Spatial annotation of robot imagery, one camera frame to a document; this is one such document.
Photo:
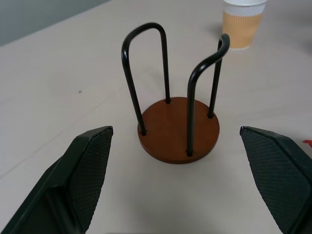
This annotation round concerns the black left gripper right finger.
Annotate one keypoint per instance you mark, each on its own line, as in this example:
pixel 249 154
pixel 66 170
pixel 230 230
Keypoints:
pixel 278 175

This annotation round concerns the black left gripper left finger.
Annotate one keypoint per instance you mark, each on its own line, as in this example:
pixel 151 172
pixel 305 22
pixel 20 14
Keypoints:
pixel 73 185

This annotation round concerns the ribbed tan paper cup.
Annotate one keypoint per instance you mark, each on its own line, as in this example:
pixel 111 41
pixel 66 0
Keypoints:
pixel 241 26

